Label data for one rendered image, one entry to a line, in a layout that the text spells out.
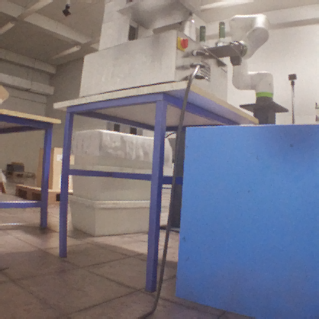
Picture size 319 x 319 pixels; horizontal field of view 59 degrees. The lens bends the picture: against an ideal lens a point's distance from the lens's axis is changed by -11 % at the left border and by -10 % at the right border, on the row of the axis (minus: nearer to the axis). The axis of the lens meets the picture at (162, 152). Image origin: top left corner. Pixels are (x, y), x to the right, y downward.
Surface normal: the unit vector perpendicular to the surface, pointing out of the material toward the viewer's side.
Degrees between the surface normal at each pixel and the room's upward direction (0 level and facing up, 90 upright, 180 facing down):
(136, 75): 90
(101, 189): 96
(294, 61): 90
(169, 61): 90
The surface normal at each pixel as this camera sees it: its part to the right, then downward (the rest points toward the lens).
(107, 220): 0.70, 0.11
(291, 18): -0.59, -0.08
